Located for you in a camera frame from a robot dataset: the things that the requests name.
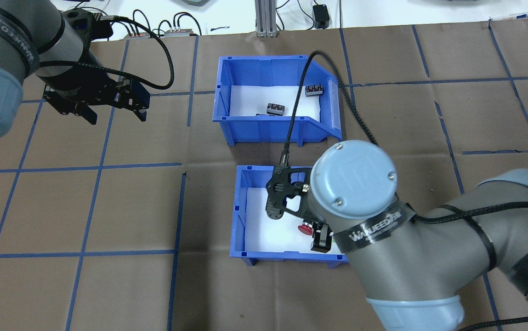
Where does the blue bin with battery boxes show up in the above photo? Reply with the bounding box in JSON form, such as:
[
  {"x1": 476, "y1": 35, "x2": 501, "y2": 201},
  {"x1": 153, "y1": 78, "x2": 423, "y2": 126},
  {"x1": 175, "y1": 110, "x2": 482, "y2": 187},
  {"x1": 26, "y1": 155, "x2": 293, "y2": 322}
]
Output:
[{"x1": 212, "y1": 54, "x2": 343, "y2": 148}]

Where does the blue bin with mixed parts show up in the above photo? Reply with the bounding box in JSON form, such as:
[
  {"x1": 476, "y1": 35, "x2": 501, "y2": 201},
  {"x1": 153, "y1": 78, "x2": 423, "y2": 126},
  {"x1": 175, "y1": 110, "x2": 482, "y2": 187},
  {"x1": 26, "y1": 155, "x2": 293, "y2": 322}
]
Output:
[{"x1": 229, "y1": 165, "x2": 349, "y2": 268}]

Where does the black power adapter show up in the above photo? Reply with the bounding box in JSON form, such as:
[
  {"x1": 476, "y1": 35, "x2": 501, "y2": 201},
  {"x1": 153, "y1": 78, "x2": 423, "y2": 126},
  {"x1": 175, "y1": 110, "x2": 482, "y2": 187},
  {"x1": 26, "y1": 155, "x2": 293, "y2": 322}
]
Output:
[{"x1": 312, "y1": 4, "x2": 331, "y2": 29}]

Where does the aluminium profile post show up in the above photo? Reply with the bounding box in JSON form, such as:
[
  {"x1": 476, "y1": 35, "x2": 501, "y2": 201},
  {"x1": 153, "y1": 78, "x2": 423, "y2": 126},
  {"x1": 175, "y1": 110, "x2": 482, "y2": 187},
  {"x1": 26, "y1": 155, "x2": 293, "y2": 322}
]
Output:
[{"x1": 255, "y1": 0, "x2": 279, "y2": 38}]

